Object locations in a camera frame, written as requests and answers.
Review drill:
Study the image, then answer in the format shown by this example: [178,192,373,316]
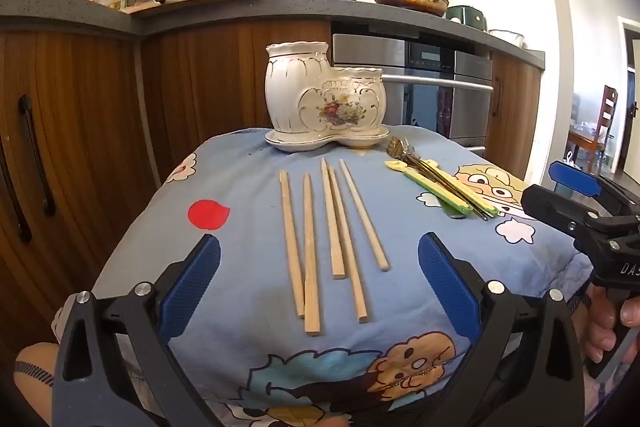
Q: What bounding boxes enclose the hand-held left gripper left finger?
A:
[52,233,223,427]

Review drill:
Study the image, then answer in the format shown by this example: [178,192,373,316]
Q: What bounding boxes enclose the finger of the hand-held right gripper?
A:
[521,184,593,239]
[548,161,626,208]

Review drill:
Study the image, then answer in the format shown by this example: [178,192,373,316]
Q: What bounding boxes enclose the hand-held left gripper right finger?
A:
[417,232,586,427]

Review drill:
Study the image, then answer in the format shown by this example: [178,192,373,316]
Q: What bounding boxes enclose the green plastic spoon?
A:
[404,169,473,216]

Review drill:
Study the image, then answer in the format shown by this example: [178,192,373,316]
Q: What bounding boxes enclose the wooden chopstick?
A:
[320,158,346,280]
[302,173,323,337]
[339,159,391,272]
[279,171,306,319]
[327,166,370,324]

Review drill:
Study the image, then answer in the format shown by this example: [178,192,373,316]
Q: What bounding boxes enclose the metal fork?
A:
[400,138,493,218]
[387,136,490,222]

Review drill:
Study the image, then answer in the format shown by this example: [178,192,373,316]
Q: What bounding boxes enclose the white floral ceramic utensil holder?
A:
[264,41,388,131]

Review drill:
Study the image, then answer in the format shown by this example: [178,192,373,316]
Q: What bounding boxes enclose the person's right hand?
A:
[584,283,640,364]

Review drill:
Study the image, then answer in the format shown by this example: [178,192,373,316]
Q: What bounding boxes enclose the wooden chair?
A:
[596,84,620,174]

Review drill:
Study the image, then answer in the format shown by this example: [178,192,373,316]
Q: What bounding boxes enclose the blue cartoon printed cloth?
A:
[92,124,593,427]

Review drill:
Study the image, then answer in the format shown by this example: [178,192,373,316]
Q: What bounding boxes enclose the narrow wooden cabinet door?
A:
[482,52,543,182]

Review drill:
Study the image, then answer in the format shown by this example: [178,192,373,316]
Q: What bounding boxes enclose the stainless steel oven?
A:
[331,33,496,158]

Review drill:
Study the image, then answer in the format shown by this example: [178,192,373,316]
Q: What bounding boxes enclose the white bowl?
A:
[488,29,526,49]

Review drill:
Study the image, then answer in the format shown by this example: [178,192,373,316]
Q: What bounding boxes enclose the white ceramic holder tray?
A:
[264,124,391,152]

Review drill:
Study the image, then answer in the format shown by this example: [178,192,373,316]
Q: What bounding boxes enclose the wide wooden cabinet door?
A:
[0,29,153,348]

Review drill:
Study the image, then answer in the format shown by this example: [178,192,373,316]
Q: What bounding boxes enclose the green pot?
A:
[446,4,487,28]

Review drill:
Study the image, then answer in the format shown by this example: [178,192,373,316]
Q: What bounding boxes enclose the grey kitchen countertop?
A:
[0,0,546,65]

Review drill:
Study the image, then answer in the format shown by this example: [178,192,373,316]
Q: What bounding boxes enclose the black cabinet handle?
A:
[19,96,56,216]

